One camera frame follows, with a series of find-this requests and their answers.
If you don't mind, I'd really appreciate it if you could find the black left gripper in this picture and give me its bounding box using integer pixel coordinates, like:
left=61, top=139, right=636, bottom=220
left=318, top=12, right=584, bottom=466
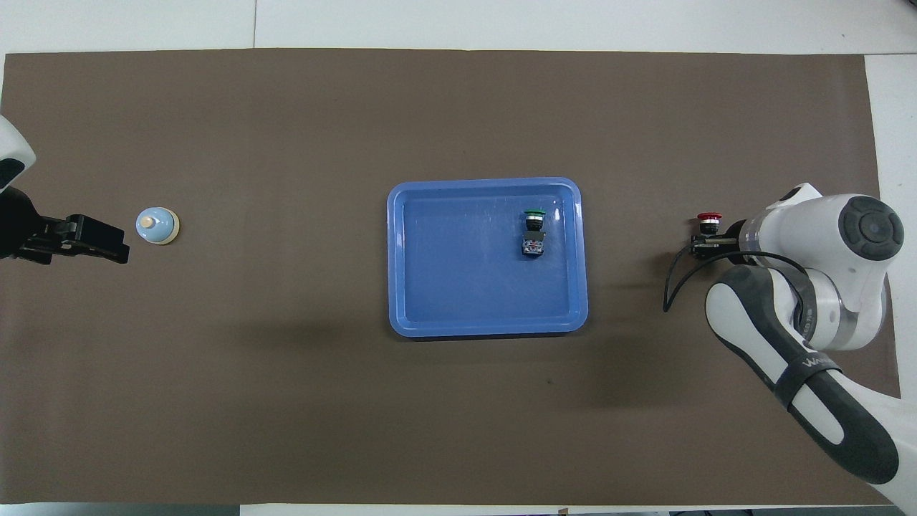
left=0, top=188, right=131, bottom=265

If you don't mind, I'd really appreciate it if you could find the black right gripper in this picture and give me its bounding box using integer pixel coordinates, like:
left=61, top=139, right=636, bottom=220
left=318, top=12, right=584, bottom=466
left=689, top=219, right=749, bottom=264

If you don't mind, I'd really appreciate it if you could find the light blue call bell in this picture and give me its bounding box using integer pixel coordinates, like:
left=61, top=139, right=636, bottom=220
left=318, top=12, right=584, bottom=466
left=135, top=206, right=181, bottom=246

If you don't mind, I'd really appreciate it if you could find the green push button switch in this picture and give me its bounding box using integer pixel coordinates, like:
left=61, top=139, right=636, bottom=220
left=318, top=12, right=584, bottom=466
left=521, top=209, right=547, bottom=259

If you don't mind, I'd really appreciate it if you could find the blue plastic tray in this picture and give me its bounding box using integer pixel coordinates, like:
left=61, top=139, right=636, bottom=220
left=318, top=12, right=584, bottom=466
left=387, top=177, right=589, bottom=339

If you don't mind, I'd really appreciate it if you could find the brown table mat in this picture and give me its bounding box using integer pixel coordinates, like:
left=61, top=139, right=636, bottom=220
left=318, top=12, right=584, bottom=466
left=0, top=49, right=902, bottom=506

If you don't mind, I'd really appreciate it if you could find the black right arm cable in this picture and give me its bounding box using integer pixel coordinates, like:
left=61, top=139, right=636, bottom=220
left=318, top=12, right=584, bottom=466
left=663, top=249, right=810, bottom=313

